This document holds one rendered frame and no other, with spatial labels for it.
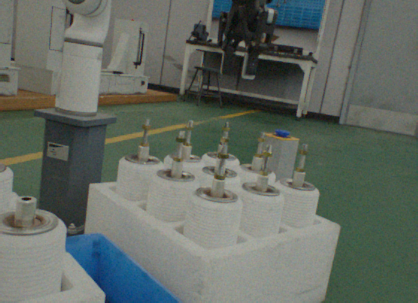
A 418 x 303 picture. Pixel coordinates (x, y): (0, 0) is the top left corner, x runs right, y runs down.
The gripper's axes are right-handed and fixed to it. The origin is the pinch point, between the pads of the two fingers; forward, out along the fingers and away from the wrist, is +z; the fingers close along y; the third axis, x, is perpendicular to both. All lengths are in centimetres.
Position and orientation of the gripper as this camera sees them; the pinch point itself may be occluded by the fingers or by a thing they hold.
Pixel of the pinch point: (237, 69)
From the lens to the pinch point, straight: 69.7
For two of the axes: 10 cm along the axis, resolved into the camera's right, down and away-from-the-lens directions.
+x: 8.8, 0.4, 4.8
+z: -1.5, 9.7, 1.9
